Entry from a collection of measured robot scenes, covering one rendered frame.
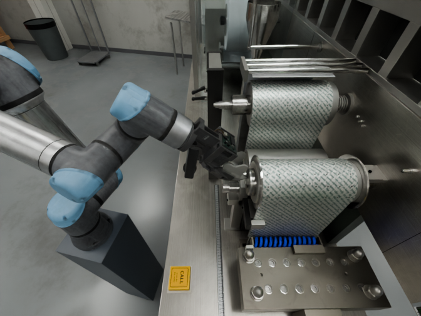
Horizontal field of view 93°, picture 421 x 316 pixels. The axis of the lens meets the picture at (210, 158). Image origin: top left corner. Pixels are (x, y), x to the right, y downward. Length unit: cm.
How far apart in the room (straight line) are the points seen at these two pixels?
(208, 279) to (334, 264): 41
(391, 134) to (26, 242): 242
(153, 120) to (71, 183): 18
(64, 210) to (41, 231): 156
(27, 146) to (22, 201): 219
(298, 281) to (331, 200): 27
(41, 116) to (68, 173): 36
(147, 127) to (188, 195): 59
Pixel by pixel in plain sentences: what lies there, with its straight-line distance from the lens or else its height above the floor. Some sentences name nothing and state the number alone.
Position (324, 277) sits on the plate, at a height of 103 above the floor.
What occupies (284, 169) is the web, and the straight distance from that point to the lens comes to 53.
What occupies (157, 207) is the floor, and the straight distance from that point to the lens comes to 200.
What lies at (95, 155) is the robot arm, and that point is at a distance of 44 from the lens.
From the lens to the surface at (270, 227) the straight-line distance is 69.
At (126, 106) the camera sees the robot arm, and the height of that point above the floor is 150.
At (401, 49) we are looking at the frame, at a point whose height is 152.
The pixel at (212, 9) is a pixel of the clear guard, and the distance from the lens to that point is 132.
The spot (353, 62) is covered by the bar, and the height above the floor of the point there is 145.
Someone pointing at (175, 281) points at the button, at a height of 92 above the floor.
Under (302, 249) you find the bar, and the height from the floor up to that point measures 105.
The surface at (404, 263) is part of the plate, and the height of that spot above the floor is 119.
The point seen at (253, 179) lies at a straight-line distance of 53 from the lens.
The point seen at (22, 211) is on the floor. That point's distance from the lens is 260.
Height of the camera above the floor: 170
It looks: 47 degrees down
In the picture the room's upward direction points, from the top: straight up
